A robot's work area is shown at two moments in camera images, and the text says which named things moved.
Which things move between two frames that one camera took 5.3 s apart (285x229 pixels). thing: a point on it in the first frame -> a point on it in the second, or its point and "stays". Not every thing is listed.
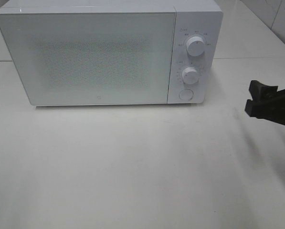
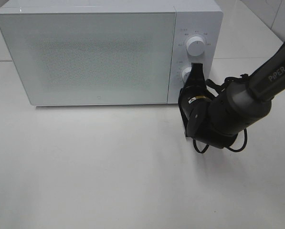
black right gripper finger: (260, 91) -> (195, 92)
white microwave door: (91, 58) stays
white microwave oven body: (116, 52) stays
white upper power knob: (195, 46) stays
